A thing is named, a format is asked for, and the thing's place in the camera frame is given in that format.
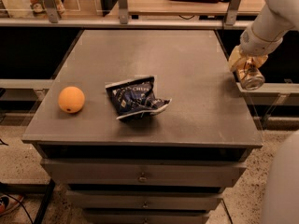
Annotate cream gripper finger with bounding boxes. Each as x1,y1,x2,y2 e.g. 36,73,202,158
253,55,268,68
228,46,249,72

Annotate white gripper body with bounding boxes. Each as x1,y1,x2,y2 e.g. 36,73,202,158
239,23,283,57

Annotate orange soda can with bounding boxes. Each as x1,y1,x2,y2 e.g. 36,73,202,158
235,58,265,91

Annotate metal railing with posts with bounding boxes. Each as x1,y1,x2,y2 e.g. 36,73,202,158
0,0,264,30

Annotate blue chips bag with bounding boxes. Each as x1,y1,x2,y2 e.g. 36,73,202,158
106,76,171,120

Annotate grey drawer cabinet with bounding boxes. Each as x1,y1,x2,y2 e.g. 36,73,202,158
22,30,262,224

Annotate orange fruit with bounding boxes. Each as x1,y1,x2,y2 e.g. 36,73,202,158
58,86,85,114

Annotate colourful package behind glass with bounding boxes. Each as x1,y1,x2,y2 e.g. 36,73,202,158
0,0,46,19

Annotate red and white shoe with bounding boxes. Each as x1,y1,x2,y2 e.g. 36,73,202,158
0,194,24,216

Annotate black floor cable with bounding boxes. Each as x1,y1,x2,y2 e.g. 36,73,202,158
0,189,35,224

